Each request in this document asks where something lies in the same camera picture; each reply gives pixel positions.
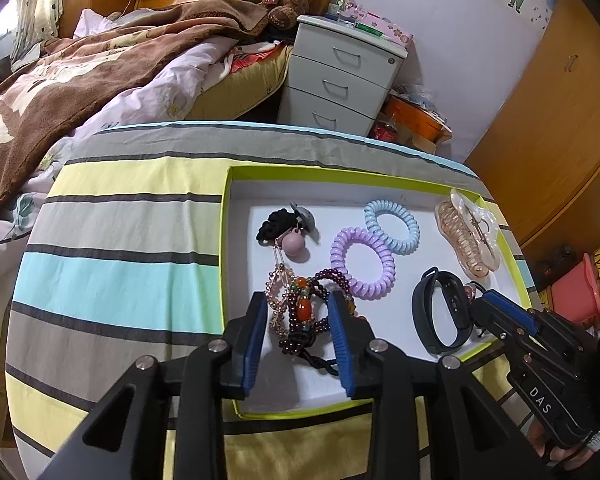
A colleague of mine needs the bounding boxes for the bed with brown blanket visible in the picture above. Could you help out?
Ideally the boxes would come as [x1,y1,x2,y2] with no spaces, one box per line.
[0,7,243,361]

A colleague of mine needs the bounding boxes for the dotted curtain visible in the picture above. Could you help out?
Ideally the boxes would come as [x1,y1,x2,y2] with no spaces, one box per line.
[11,0,66,66]

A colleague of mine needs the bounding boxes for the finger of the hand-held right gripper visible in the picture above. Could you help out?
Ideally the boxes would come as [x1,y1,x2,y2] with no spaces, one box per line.
[481,291,540,338]
[469,300,512,345]

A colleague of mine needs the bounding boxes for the red white cloth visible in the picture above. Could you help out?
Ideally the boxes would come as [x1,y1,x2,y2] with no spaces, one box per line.
[225,42,286,78]

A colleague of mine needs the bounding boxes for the brown printed blanket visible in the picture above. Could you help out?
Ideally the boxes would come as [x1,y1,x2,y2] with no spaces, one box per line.
[0,0,271,221]

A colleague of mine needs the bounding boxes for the beige hair claw clip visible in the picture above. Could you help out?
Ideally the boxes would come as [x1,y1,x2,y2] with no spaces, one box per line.
[434,188,501,278]

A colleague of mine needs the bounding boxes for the dark red beaded bracelet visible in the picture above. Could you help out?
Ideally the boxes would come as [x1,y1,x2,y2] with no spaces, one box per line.
[279,268,361,378]

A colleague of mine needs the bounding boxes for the gold chain bracelet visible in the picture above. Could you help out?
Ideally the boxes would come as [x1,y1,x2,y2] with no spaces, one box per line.
[262,247,293,341]

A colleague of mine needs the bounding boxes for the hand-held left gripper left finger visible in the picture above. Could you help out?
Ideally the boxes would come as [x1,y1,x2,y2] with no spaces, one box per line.
[35,290,270,480]

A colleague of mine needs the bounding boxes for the wooden wardrobe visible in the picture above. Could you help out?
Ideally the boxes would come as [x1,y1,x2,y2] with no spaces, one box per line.
[464,0,600,291]

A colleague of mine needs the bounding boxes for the yellow bed mattress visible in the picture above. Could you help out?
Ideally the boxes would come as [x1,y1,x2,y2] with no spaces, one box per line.
[190,45,293,123]

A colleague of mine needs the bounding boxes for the red can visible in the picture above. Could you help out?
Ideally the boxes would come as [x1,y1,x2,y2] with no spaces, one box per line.
[369,122,398,142]

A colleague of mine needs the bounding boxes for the pink floral box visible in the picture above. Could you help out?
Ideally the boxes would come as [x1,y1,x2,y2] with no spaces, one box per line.
[355,15,415,48]

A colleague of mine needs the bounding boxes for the orange box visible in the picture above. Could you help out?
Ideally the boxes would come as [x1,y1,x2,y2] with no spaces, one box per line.
[382,95,453,143]

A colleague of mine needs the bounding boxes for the blue spiral hair tie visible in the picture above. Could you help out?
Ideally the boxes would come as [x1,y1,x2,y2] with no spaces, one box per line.
[364,199,421,255]

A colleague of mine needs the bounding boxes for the person's right hand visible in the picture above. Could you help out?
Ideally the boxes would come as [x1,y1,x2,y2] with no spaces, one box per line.
[525,420,600,471]

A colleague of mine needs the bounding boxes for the purple spiral hair tie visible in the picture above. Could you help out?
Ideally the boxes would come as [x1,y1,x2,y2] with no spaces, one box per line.
[330,227,396,301]

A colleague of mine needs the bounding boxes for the black wristband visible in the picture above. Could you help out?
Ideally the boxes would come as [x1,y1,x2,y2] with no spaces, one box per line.
[411,266,481,353]

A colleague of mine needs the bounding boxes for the green-edged white box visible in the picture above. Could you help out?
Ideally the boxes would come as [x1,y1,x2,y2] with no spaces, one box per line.
[220,165,533,420]

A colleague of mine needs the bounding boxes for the pink plastic stool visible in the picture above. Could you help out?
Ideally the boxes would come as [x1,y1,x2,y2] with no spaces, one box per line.
[550,252,600,331]

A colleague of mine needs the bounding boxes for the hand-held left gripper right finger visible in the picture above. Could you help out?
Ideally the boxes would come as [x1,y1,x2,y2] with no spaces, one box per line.
[326,291,556,480]

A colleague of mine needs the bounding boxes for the white drawer nightstand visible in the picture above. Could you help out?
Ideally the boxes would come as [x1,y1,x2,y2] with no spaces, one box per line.
[277,14,412,138]

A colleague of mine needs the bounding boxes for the black hair tie pink ball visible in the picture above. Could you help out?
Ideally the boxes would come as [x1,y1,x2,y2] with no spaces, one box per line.
[256,203,317,263]

